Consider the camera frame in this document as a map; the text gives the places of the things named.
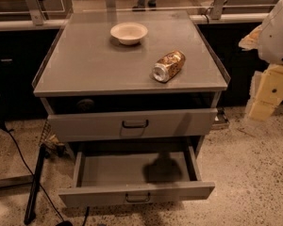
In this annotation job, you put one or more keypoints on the foam gripper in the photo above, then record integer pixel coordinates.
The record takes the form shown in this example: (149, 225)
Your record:
(275, 37)

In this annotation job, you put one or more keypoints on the grey drawer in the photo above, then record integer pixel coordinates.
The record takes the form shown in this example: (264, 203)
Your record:
(132, 116)
(120, 178)

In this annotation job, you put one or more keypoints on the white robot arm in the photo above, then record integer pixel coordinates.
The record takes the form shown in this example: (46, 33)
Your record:
(267, 38)

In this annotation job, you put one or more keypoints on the grey drawer cabinet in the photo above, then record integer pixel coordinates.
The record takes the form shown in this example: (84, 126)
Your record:
(87, 61)

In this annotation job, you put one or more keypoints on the round object in top drawer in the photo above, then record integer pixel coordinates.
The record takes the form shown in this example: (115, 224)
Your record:
(85, 105)

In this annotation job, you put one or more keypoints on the grey top drawer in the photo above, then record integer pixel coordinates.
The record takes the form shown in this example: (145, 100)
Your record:
(132, 116)

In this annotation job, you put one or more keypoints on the gold crushed soda can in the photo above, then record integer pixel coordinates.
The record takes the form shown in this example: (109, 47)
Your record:
(168, 66)

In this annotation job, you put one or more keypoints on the white paper bowl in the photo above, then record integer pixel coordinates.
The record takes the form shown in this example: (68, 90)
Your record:
(128, 33)

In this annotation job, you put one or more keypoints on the grey metal railing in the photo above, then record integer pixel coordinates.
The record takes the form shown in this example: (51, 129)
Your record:
(41, 13)

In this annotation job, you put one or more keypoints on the black floor bar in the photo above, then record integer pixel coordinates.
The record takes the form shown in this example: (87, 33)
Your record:
(35, 186)

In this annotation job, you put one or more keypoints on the small wire basket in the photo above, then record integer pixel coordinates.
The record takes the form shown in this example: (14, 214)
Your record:
(50, 141)

